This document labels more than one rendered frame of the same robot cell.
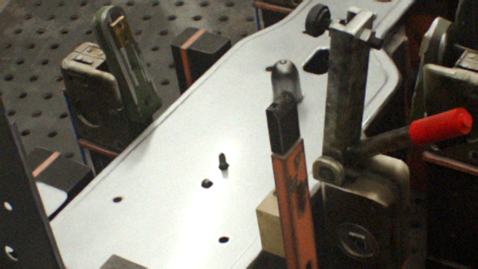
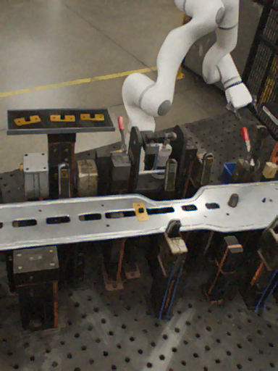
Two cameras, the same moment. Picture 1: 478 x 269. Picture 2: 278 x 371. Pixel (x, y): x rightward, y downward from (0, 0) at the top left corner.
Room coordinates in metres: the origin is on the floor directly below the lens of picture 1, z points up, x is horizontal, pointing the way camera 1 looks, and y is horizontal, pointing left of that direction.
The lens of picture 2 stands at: (2.00, 0.22, 1.94)
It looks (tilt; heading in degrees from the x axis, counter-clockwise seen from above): 40 degrees down; 211
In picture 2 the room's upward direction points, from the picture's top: 9 degrees clockwise
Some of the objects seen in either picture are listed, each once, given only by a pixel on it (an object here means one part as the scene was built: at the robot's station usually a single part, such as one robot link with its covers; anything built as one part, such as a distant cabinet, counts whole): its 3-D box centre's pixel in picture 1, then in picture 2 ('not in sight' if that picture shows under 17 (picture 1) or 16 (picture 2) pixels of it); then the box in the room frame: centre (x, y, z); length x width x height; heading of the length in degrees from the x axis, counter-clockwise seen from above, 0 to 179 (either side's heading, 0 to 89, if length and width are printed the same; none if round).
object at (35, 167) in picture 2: not in sight; (38, 206); (1.30, -0.60, 0.90); 0.13 x 0.10 x 0.41; 51
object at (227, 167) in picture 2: not in sight; (234, 175); (0.39, -0.21, 0.74); 0.11 x 0.10 x 0.09; 141
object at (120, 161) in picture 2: not in sight; (116, 197); (1.05, -0.44, 0.89); 0.13 x 0.11 x 0.38; 51
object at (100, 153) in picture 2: not in sight; (100, 193); (1.09, -0.50, 0.90); 0.05 x 0.05 x 0.40; 51
